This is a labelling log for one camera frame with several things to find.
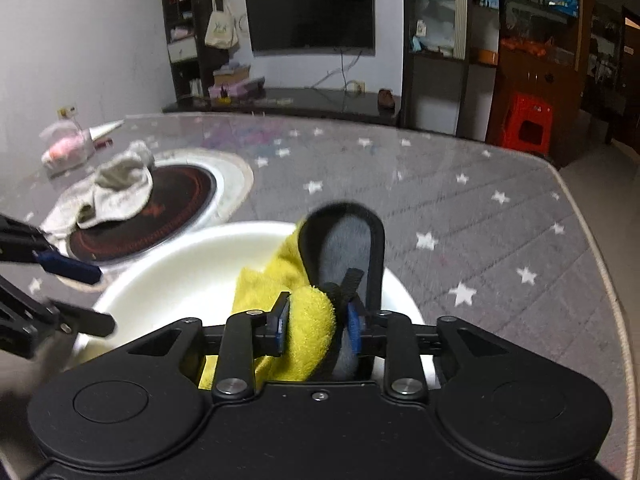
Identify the dark wooden display cabinet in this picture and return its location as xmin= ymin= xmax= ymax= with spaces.
xmin=486 ymin=0 xmax=594 ymax=158

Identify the tissue pack in plastic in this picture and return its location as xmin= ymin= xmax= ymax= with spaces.
xmin=39 ymin=119 xmax=96 ymax=176

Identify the canvas tote bag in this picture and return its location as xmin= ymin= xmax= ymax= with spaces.
xmin=204 ymin=0 xmax=239 ymax=50

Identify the white ceramic bowl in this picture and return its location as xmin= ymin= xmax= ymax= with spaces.
xmin=71 ymin=220 xmax=426 ymax=391

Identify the black TV cabinet shelf unit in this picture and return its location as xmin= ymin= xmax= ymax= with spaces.
xmin=158 ymin=0 xmax=471 ymax=129

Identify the stack of boxes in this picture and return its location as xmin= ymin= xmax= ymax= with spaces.
xmin=208 ymin=63 xmax=266 ymax=101

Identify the black wall television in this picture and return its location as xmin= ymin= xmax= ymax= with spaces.
xmin=245 ymin=0 xmax=375 ymax=53

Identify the red plastic stool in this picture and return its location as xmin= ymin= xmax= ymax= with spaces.
xmin=486 ymin=90 xmax=553 ymax=157

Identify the grey-white rag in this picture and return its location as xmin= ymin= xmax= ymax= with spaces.
xmin=40 ymin=141 xmax=155 ymax=238

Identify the yellow microfiber cloth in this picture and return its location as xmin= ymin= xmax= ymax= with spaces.
xmin=197 ymin=200 xmax=388 ymax=391

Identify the black round induction cooktop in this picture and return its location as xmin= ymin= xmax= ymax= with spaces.
xmin=67 ymin=165 xmax=217 ymax=263

